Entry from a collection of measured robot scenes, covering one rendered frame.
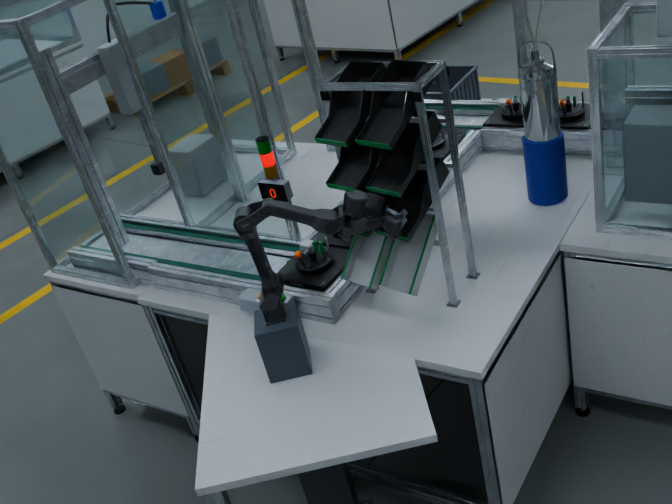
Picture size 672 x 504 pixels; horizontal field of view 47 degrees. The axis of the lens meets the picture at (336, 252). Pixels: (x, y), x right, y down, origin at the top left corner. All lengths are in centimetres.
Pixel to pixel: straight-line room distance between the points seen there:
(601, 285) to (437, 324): 69
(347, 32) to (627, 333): 544
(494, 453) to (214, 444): 92
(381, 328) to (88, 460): 184
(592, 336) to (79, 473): 238
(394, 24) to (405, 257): 516
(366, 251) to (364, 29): 528
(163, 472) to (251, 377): 122
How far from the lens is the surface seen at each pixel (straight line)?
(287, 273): 286
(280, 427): 240
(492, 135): 366
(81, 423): 422
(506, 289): 273
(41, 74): 300
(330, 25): 806
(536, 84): 298
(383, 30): 766
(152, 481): 371
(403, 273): 258
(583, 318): 312
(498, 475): 275
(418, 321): 265
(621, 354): 318
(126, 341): 359
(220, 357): 275
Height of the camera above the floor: 245
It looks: 31 degrees down
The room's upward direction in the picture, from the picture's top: 14 degrees counter-clockwise
